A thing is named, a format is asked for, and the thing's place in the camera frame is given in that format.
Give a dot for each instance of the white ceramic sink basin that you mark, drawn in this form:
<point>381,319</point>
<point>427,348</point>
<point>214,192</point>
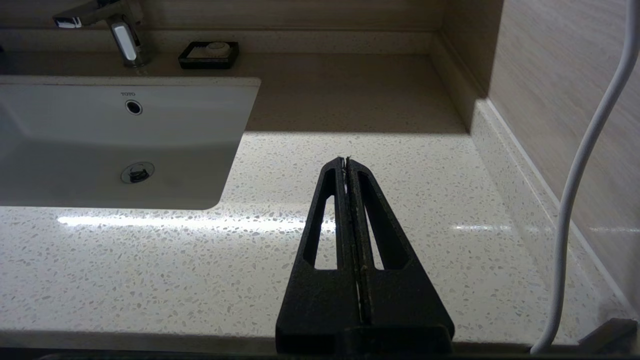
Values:
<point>100,135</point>

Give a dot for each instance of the chrome sink drain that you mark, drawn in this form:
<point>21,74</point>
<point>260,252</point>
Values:
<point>137,172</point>

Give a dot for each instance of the black soap dish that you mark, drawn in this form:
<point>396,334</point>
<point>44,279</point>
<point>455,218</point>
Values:
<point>187,62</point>

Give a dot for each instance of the grey mount corner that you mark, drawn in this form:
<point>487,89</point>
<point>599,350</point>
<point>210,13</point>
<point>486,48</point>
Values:
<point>612,337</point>

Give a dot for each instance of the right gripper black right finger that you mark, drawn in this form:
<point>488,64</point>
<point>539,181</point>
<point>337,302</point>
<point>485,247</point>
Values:
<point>405,305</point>

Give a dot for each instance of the white soap bar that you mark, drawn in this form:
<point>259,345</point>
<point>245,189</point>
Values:
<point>218,48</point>

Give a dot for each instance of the chrome faucet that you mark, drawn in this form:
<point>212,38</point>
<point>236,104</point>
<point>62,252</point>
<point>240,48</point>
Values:
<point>125,45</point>

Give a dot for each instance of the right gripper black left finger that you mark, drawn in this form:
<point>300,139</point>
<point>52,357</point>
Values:
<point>320,305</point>

